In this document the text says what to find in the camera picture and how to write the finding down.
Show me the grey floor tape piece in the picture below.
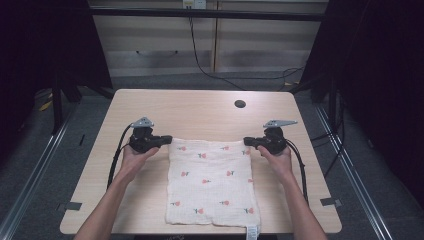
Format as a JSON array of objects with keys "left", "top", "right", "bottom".
[
  {"left": 55, "top": 201, "right": 83, "bottom": 213},
  {"left": 319, "top": 197, "right": 343, "bottom": 207}
]

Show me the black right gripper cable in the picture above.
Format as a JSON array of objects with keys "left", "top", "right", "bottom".
[{"left": 285, "top": 139, "right": 310, "bottom": 205}]

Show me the dark curtain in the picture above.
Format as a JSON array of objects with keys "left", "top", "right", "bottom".
[
  {"left": 299, "top": 0, "right": 424, "bottom": 208},
  {"left": 0, "top": 0, "right": 113, "bottom": 161}
]

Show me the black metal stand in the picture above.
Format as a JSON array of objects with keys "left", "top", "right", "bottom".
[{"left": 50, "top": 74, "right": 65, "bottom": 136}]

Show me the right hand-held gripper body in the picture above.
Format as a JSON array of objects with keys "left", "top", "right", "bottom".
[{"left": 262, "top": 119, "right": 299, "bottom": 156}]

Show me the white flower-print cloth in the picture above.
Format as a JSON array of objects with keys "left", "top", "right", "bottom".
[{"left": 165, "top": 137, "right": 262, "bottom": 240}]

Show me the white wall power outlet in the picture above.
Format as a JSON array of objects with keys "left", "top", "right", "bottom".
[{"left": 181, "top": 0, "right": 208, "bottom": 10}]

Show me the metal floor rail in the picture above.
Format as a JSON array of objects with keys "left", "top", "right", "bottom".
[
  {"left": 0, "top": 109, "right": 78, "bottom": 240},
  {"left": 314, "top": 105, "right": 396, "bottom": 240}
]

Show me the black horizontal metal bar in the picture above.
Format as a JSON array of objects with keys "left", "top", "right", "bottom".
[{"left": 89, "top": 7, "right": 327, "bottom": 23}]

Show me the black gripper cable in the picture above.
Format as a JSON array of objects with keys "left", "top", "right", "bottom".
[
  {"left": 285, "top": 139, "right": 310, "bottom": 205},
  {"left": 106, "top": 123, "right": 135, "bottom": 191}
]

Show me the person's right hand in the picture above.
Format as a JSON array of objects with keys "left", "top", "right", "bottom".
[{"left": 256, "top": 145, "right": 297, "bottom": 185}]

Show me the person's left hand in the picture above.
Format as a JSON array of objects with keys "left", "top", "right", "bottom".
[{"left": 117, "top": 145, "right": 161, "bottom": 183}]

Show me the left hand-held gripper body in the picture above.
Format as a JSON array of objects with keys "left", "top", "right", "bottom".
[{"left": 128, "top": 116, "right": 160, "bottom": 155}]

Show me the yellow floor object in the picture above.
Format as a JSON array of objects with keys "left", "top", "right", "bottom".
[{"left": 38, "top": 99, "right": 54, "bottom": 113}]

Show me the black wall cable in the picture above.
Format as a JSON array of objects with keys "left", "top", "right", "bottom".
[{"left": 188, "top": 16, "right": 305, "bottom": 92}]

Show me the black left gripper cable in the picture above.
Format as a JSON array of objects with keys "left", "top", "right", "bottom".
[{"left": 106, "top": 123, "right": 135, "bottom": 191}]

